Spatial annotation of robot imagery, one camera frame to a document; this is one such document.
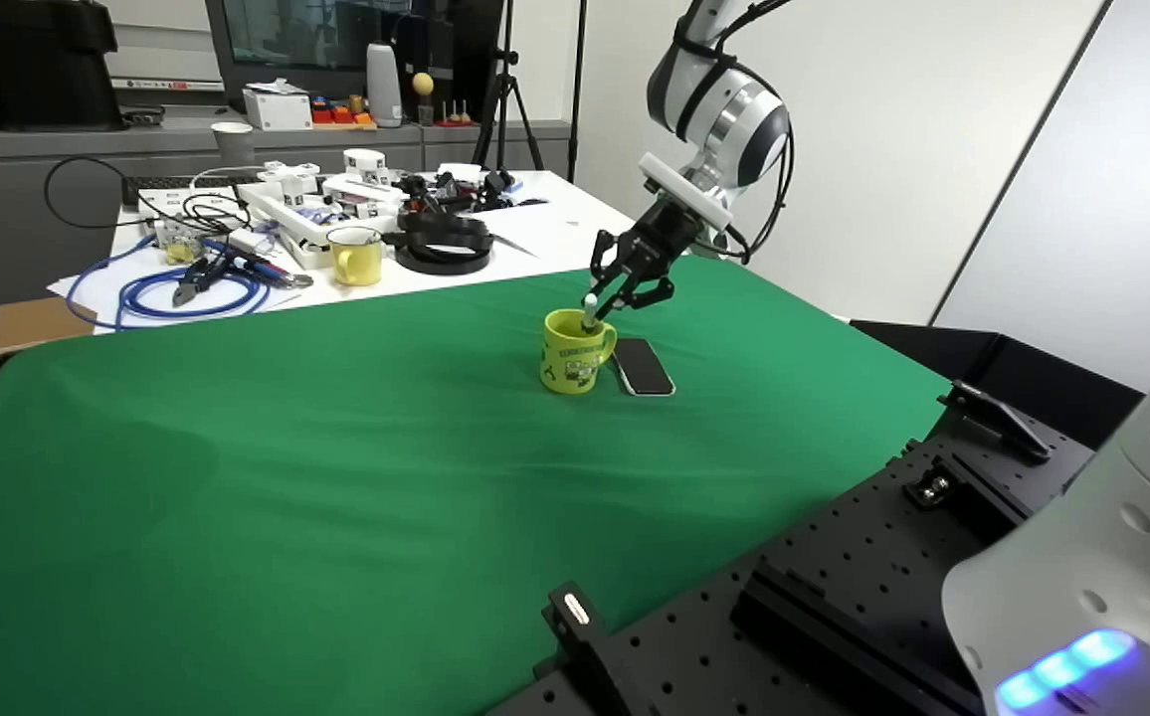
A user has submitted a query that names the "white container with lid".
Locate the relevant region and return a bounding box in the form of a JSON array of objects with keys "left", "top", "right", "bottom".
[{"left": 244, "top": 78, "right": 310, "bottom": 131}]

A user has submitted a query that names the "white cylindrical speaker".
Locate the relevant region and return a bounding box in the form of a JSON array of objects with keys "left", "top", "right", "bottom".
[{"left": 367, "top": 43, "right": 403, "bottom": 128}]

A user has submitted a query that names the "small yellow cup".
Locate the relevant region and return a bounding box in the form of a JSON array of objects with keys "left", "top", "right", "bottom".
[{"left": 330, "top": 230, "right": 383, "bottom": 285}]

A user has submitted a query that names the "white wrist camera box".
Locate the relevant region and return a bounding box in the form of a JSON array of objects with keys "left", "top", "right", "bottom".
[{"left": 642, "top": 149, "right": 731, "bottom": 230}]

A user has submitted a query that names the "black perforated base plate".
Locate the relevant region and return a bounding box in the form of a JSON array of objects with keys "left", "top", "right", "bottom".
[{"left": 484, "top": 312, "right": 1147, "bottom": 716}]

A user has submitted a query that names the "black coiled cable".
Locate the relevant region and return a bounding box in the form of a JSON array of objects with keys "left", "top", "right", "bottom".
[{"left": 390, "top": 216, "right": 496, "bottom": 279}]

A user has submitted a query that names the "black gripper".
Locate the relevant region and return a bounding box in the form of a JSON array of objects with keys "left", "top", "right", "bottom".
[{"left": 580, "top": 200, "right": 706, "bottom": 316}]

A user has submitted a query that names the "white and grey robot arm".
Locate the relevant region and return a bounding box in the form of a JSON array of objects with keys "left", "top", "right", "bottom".
[{"left": 580, "top": 0, "right": 795, "bottom": 327}]

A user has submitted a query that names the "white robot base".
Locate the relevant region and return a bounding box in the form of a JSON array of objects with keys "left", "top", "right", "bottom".
[{"left": 944, "top": 392, "right": 1150, "bottom": 716}]

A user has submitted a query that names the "blue coiled cable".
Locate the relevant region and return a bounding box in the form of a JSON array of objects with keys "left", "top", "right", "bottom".
[{"left": 60, "top": 230, "right": 280, "bottom": 332}]

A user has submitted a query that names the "black smartphone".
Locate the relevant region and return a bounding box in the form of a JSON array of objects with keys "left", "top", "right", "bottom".
[{"left": 613, "top": 339, "right": 678, "bottom": 399}]

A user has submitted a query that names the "yellow ball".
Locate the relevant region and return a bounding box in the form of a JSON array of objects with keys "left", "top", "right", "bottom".
[{"left": 409, "top": 70, "right": 439, "bottom": 100}]

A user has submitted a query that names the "green table cloth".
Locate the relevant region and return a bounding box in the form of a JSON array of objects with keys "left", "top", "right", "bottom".
[{"left": 0, "top": 258, "right": 946, "bottom": 716}]

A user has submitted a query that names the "black camera tripod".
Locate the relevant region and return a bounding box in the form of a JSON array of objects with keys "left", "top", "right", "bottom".
[{"left": 475, "top": 0, "right": 545, "bottom": 171}]

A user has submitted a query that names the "black computer monitor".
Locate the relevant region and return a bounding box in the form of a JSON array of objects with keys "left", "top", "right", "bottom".
[{"left": 207, "top": 0, "right": 454, "bottom": 100}]

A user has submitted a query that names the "yellow mug with print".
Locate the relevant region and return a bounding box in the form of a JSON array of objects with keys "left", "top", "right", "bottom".
[{"left": 541, "top": 304, "right": 618, "bottom": 399}]

